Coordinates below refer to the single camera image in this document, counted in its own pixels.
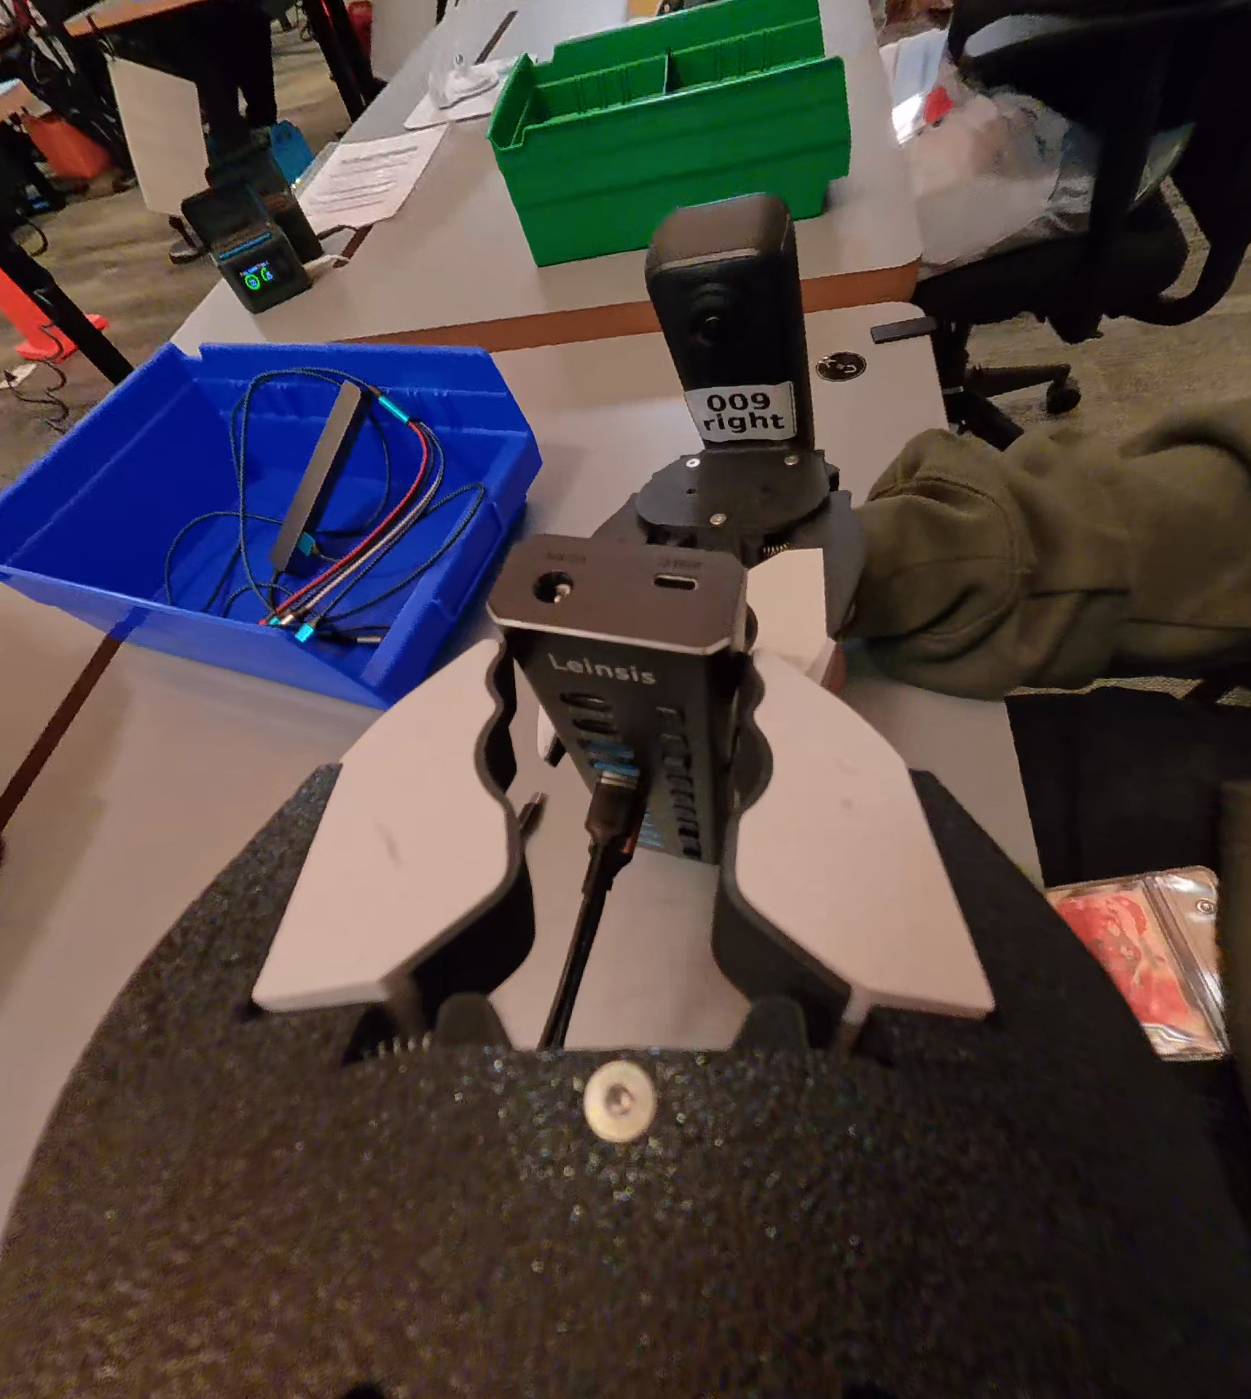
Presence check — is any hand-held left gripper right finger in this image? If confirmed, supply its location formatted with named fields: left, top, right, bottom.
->
left=714, top=652, right=998, bottom=1035

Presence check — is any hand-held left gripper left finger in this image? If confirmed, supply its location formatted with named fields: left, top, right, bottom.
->
left=250, top=637, right=533, bottom=1016

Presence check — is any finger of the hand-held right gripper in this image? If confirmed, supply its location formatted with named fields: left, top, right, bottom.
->
left=744, top=544, right=846, bottom=693

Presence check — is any black USB hub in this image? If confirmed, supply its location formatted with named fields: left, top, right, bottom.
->
left=485, top=534, right=749, bottom=866

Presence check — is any black USB cable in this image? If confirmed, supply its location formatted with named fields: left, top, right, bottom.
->
left=534, top=766, right=648, bottom=1054

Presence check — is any person's right forearm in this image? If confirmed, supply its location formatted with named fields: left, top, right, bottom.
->
left=841, top=377, right=1251, bottom=702

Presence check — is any grey desk with wooden edge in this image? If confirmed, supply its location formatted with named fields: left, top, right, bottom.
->
left=170, top=0, right=924, bottom=355

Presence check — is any red card packet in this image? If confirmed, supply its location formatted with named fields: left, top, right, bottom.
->
left=1045, top=866, right=1233, bottom=1063

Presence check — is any green plastic bin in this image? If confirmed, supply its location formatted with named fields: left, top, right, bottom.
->
left=485, top=0, right=854, bottom=270

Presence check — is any slim black bar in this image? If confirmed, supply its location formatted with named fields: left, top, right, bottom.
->
left=271, top=382, right=364, bottom=570

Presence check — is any clear plastic bag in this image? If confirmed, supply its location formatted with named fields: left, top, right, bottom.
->
left=881, top=33, right=1129, bottom=267

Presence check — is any blue plastic bin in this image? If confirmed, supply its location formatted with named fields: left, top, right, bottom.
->
left=0, top=342, right=542, bottom=710

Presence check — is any printed paper sheet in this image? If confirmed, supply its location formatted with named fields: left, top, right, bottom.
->
left=297, top=126, right=451, bottom=234

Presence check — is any small white stand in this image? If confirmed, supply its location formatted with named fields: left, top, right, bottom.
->
left=403, top=49, right=517, bottom=132

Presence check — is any small black device with screen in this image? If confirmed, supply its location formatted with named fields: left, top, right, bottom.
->
left=179, top=180, right=314, bottom=317

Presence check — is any black office chair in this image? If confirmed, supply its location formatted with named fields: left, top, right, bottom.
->
left=870, top=0, right=1251, bottom=451

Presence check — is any orange floor stand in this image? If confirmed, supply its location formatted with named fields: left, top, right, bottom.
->
left=0, top=232, right=110, bottom=363

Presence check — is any white panel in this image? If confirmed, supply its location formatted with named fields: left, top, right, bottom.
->
left=104, top=55, right=212, bottom=216

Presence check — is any orange box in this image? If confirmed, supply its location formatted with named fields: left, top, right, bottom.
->
left=23, top=110, right=115, bottom=184

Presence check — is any red and grey braided cable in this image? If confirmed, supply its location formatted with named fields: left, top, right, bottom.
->
left=263, top=398, right=445, bottom=642

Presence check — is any bundle of braided cables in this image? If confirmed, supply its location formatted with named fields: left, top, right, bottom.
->
left=163, top=372, right=489, bottom=649

